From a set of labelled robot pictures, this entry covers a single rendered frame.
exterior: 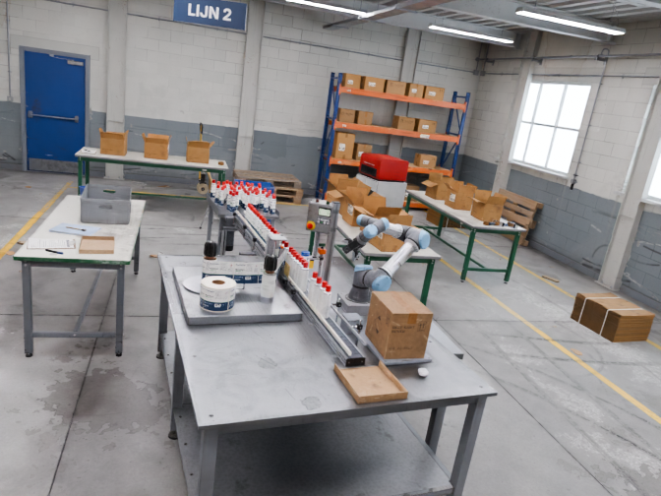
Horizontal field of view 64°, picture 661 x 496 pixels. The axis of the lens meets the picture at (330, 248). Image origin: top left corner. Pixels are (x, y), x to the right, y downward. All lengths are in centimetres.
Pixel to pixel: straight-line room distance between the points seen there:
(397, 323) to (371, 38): 905
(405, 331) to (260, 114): 844
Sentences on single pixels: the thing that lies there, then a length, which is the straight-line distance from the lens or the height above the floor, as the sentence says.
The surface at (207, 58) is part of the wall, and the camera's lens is 1075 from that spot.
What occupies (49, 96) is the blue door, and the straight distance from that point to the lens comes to 1094.
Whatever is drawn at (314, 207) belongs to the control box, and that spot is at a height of 145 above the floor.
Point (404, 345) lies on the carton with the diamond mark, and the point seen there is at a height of 93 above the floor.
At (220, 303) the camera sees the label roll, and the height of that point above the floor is 93.
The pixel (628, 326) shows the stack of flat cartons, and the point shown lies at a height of 19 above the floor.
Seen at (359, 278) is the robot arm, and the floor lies 105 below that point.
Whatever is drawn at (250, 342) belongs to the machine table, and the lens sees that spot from 290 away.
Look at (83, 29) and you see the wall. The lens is 1087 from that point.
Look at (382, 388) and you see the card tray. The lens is 267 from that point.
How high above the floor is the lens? 218
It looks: 17 degrees down
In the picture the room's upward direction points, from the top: 8 degrees clockwise
